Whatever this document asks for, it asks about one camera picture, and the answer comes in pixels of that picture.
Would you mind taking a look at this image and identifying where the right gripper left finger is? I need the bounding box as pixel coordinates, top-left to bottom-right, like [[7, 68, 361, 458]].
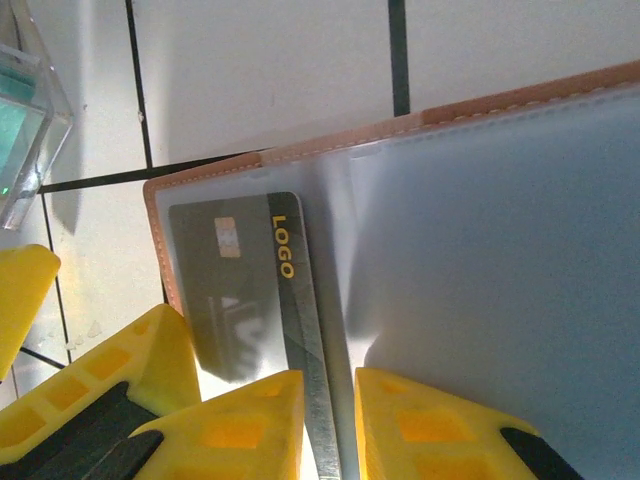
[[94, 369, 306, 480]]

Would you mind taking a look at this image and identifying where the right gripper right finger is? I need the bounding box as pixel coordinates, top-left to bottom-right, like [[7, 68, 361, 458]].
[[354, 367, 586, 480]]

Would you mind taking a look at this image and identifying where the black membership card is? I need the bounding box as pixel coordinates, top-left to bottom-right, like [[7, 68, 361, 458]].
[[167, 191, 344, 480]]

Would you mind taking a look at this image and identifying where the clear acrylic card box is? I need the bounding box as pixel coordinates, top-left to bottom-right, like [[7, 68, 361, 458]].
[[0, 0, 75, 232]]

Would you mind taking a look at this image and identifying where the tan leather card holder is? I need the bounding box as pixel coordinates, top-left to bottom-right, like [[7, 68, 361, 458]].
[[142, 59, 640, 480]]

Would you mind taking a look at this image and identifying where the teal card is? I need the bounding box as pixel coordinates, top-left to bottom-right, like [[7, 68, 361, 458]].
[[0, 69, 39, 201]]

